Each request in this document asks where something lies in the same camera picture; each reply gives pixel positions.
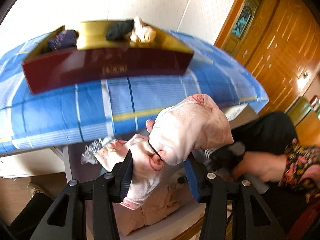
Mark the pink printed cloth bundle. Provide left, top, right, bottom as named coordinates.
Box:
left=95, top=94, right=233, bottom=210

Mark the floral patterned sleeve forearm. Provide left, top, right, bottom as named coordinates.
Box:
left=279, top=140, right=319, bottom=204

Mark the person's right hand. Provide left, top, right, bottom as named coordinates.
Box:
left=232, top=151, right=287, bottom=183

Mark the beige shoe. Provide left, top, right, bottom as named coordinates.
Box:
left=27, top=183, right=43, bottom=199

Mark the black trouser leg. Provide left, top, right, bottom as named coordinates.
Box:
left=232, top=112, right=297, bottom=155

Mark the white drawer box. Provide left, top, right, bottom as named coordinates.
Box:
left=62, top=144, right=233, bottom=240

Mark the white striped crumpled cloth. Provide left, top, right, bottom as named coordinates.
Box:
left=80, top=137, right=113, bottom=165

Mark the beige cloth in drawer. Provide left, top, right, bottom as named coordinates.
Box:
left=114, top=183, right=188, bottom=236

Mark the blue plaid tablecloth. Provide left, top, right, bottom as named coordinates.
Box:
left=1, top=32, right=268, bottom=154

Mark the wooden panel door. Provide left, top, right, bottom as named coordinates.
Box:
left=215, top=0, right=319, bottom=113

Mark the dark red gift box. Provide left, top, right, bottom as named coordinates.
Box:
left=22, top=21, right=194, bottom=94

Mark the dark green sock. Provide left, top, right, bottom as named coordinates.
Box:
left=105, top=19, right=135, bottom=41

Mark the dark navy sock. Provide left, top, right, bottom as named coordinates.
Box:
left=47, top=30, right=79, bottom=50

